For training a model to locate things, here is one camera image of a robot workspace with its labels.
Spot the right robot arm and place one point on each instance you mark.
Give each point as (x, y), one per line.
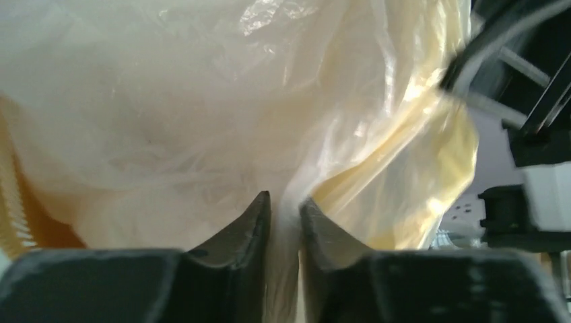
(533, 216)

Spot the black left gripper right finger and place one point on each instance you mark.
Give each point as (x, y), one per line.
(346, 281)

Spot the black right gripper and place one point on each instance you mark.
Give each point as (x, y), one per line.
(517, 68)

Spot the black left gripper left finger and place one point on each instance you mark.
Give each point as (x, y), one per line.
(221, 280)

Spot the translucent cream trash bag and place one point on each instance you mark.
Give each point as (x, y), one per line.
(155, 123)

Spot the orange plastic trash bin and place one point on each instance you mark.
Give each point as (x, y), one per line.
(25, 225)

